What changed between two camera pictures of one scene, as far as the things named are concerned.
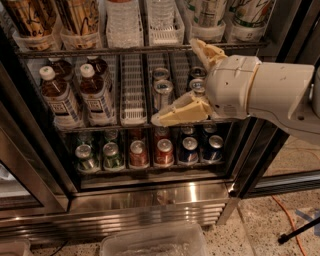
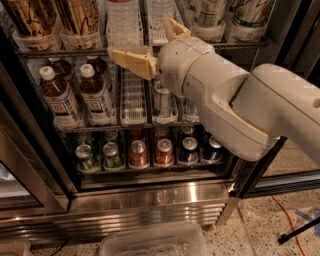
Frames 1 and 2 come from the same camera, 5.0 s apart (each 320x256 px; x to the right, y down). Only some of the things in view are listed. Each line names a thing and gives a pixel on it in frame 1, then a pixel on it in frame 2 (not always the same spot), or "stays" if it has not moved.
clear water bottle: [123, 24] stays
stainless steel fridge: [81, 82] stays
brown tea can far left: [32, 18] stays
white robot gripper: [231, 87] → [178, 63]
